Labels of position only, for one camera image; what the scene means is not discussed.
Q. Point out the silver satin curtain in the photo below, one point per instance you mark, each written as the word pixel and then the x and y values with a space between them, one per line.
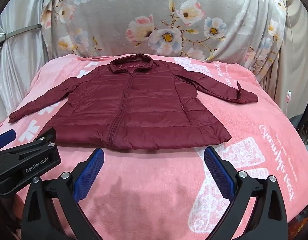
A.
pixel 21 62

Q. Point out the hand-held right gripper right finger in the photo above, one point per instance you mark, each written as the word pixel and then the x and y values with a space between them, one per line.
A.
pixel 217 172

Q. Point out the grey floral bed sheet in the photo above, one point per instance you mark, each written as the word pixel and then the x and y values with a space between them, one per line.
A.
pixel 149 17

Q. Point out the pink printed blanket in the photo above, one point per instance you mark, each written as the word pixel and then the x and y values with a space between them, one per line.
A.
pixel 149 192

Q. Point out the grey metal bar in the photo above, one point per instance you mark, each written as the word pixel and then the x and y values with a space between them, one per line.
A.
pixel 21 30

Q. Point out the dark furniture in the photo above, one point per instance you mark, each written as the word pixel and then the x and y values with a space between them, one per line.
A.
pixel 306 130

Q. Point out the maroon quilted hooded jacket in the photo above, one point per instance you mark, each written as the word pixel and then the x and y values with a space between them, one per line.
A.
pixel 144 100

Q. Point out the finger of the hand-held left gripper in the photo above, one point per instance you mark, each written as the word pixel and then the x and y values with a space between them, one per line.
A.
pixel 45 137
pixel 5 137

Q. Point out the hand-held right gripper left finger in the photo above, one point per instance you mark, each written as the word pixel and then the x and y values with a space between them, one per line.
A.
pixel 90 172

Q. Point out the pale cloth drape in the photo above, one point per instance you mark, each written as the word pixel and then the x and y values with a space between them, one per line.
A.
pixel 296 62

